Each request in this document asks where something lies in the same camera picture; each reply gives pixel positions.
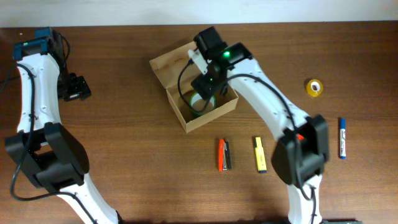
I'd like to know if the brown cardboard box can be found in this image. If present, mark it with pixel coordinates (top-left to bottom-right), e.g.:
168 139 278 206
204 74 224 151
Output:
149 42 239 133

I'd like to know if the green tape roll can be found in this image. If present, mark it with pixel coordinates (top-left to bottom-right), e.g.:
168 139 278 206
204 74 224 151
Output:
190 92 216 117

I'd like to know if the small yellow tape roll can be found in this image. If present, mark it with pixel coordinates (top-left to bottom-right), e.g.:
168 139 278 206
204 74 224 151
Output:
306 79 323 97

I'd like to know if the blue white marker pen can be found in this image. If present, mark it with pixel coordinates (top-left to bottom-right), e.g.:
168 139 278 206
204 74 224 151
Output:
339 118 346 159

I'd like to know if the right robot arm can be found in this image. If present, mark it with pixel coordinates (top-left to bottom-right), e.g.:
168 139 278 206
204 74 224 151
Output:
189 27 330 223

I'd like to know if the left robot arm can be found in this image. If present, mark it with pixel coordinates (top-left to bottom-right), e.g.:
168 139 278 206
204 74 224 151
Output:
5 27 123 223

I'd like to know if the orange black stapler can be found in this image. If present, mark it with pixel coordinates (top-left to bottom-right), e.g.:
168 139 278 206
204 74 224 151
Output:
218 139 232 172

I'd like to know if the yellow highlighter pen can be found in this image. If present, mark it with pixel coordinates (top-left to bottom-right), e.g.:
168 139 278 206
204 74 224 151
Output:
254 137 267 173

